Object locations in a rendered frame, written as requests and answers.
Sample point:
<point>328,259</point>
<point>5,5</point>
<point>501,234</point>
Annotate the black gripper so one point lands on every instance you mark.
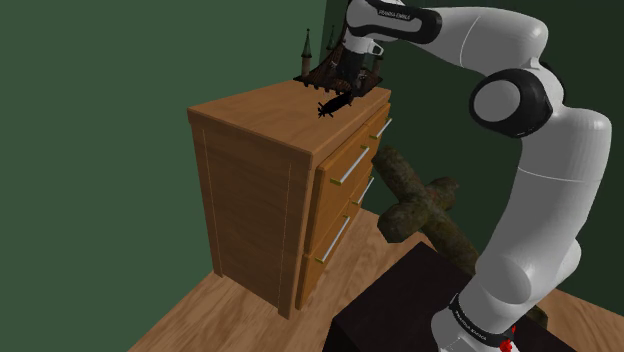
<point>351,66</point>

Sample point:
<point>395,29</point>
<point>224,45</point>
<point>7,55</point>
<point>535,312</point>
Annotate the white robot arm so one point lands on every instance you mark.
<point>560,185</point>

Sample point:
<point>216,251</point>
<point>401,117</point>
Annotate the brown castle model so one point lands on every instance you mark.
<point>322,73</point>

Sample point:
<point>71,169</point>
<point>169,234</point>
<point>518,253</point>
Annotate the black elongated spiky object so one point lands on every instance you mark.
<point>336,104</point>

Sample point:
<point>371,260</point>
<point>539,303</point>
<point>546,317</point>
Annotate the wooden chest of drawers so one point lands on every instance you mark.
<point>263,117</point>

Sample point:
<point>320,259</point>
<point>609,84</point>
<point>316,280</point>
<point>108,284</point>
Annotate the mossy cross-shaped log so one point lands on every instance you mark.
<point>414,195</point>

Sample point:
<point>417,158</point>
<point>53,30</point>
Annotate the dark robot stand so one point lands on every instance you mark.
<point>390,307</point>

